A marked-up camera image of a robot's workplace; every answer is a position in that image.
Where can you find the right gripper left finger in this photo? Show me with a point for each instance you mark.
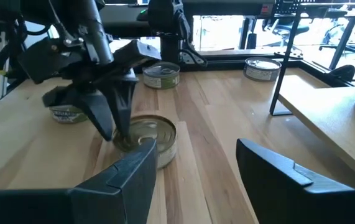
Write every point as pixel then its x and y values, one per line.
pixel 118 193

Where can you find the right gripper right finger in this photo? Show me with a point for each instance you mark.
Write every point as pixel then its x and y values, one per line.
pixel 289 199

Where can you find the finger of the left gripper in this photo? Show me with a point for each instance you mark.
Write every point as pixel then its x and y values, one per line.
pixel 87 102
pixel 122 99

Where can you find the green label can silver lid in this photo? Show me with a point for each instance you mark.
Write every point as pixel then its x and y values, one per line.
pixel 68 115
pixel 261 70

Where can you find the blue label tuna can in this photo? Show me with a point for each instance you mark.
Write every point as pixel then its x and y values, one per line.
pixel 161 76

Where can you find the green label can gold lid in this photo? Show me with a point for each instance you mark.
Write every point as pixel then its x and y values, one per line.
pixel 155 133

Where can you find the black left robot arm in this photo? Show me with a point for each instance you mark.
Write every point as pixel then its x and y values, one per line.
pixel 93 25

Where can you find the wooden shelf black metal legs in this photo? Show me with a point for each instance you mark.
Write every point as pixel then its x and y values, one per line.
pixel 335 130

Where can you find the dark grey desk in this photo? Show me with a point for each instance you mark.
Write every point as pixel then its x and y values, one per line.
pixel 127 21

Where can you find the black standing desk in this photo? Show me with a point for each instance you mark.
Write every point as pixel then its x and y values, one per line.
pixel 340 46

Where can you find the black office chair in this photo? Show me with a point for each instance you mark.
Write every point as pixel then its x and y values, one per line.
pixel 342 34
pixel 287 29

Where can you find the black perforated panel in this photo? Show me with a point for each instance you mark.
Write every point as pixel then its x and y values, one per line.
pixel 287 6

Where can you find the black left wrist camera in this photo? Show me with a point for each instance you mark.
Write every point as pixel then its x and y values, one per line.
pixel 136 53

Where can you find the black aluminium table frame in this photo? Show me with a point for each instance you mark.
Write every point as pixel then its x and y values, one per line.
pixel 224 60

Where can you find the black frame bracket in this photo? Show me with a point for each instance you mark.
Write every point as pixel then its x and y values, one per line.
pixel 343 73

